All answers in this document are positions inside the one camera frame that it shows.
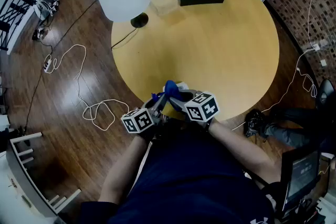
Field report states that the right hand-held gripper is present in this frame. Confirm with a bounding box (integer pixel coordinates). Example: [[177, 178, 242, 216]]
[[169, 89, 220, 130]]

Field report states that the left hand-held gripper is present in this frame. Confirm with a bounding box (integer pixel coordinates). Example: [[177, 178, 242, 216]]
[[120, 94, 169, 137]]

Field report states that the blue cloth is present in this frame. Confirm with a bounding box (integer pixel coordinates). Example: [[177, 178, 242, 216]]
[[164, 80, 184, 102]]

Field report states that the person's right forearm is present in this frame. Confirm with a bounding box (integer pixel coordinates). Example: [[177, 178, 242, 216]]
[[208, 119, 281, 184]]

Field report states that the person's left forearm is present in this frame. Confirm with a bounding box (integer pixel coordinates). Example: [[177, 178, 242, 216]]
[[98, 135, 150, 202]]

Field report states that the black crumpled plastic bag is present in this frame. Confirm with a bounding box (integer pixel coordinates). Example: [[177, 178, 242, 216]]
[[245, 109, 267, 138]]

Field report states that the person's navy shirt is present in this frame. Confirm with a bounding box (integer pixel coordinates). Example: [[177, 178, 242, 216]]
[[80, 123, 276, 224]]

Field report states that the white wooden rack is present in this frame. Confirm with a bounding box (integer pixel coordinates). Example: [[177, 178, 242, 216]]
[[0, 131, 82, 218]]

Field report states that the black monitor screen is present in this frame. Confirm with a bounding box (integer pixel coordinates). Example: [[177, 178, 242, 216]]
[[280, 146, 322, 212]]

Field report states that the black plug cluster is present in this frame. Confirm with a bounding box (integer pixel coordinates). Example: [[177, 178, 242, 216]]
[[31, 27, 47, 40]]

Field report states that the white charging device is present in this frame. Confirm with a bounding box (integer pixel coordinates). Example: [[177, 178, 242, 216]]
[[35, 0, 60, 20]]

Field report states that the black metal railing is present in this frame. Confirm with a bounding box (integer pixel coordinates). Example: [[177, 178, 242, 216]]
[[0, 0, 79, 50]]

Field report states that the black lamp cable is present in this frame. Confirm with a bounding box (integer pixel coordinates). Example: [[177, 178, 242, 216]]
[[110, 26, 139, 50]]

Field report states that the white floor cable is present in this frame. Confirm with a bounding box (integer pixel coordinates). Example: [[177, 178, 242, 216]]
[[43, 44, 131, 131]]

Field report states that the white wall cable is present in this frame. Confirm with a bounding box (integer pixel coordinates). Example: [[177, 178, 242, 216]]
[[230, 0, 322, 131]]

